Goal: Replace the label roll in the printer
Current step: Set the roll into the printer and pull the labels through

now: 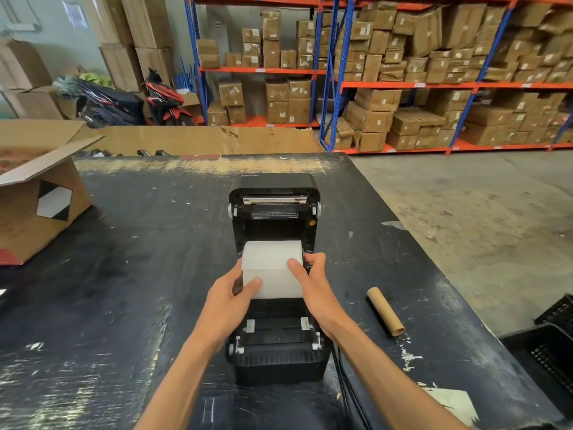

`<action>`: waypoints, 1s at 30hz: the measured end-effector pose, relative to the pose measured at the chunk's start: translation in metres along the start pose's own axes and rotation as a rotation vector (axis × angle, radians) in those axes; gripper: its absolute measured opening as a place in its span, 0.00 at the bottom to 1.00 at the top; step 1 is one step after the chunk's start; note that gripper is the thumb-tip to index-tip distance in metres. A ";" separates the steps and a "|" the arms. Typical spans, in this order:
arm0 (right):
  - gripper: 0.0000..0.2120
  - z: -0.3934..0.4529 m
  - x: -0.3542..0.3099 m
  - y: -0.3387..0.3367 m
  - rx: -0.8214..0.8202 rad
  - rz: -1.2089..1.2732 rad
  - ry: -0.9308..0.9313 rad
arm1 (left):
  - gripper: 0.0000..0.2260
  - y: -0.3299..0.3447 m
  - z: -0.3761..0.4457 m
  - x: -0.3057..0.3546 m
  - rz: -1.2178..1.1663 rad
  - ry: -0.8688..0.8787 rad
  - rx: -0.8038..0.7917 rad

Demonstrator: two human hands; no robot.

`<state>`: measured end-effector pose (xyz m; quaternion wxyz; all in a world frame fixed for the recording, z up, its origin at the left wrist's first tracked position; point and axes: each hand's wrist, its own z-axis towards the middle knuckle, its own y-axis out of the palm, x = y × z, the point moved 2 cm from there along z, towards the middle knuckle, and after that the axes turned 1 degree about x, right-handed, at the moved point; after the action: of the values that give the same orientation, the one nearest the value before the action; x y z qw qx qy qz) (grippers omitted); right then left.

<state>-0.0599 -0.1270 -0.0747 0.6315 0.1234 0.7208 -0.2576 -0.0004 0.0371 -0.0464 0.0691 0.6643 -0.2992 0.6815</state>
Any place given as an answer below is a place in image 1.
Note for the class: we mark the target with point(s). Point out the person's right forearm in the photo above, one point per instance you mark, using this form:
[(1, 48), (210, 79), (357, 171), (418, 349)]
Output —
[(385, 385)]

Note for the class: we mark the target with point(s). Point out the black label printer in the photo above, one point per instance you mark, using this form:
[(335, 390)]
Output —
[(273, 353)]

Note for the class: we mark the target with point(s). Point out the green cloth bundle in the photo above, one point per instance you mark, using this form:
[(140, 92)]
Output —
[(96, 79)]

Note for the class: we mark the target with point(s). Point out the white paper scrap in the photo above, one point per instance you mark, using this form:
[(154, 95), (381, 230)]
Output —
[(454, 403)]

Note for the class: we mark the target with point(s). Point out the large cardboard box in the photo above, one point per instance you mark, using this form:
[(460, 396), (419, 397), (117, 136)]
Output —
[(107, 17), (22, 64), (154, 64), (147, 20), (121, 67), (33, 102)]

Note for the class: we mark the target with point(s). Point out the white label paper roll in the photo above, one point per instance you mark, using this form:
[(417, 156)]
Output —
[(273, 264)]

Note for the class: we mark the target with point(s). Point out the long flat cardboard sheet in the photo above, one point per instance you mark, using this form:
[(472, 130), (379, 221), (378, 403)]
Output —
[(201, 141)]

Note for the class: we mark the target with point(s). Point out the person's right hand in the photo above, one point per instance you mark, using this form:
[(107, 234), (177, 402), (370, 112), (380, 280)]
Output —
[(320, 293)]

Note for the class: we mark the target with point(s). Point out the person's right thumb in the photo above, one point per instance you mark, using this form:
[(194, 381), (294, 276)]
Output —
[(298, 270)]

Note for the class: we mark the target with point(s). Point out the paper notice sheet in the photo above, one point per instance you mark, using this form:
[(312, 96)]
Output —
[(75, 14)]

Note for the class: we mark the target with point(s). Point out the person's left thumb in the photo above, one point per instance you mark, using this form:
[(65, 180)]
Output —
[(250, 288)]

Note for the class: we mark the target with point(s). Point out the person's left forearm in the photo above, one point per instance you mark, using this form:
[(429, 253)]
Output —
[(179, 380)]

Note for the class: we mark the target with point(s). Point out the open cardboard box hexagon print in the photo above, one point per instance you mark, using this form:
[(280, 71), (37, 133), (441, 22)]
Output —
[(27, 219)]

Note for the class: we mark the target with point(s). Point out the narrow blue orange shelf rack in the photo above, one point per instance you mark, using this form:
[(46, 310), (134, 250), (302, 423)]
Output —
[(199, 69)]

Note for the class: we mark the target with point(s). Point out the brown cardboard tube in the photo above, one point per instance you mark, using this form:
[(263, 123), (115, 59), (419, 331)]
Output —
[(385, 311)]

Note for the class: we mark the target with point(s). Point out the red and black motorbike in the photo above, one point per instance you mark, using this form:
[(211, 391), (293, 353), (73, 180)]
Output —
[(165, 102)]

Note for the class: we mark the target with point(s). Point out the stack of cardboard boxes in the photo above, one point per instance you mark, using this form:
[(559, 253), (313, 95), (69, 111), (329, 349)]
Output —
[(277, 100), (268, 44), (447, 44), (447, 120)]

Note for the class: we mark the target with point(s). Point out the bundle of blue rods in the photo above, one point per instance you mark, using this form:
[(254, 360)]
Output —
[(187, 78)]

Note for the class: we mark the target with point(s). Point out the person's left hand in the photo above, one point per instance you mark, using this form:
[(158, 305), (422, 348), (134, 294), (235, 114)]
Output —
[(221, 306)]

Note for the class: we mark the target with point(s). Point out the black plastic crate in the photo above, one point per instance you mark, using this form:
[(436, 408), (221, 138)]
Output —
[(544, 362), (559, 313)]

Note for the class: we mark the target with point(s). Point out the black covered motorbike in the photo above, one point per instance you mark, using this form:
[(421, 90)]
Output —
[(109, 105)]

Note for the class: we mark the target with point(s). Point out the wide blue orange shelf rack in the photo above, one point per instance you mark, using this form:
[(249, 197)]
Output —
[(447, 85)]

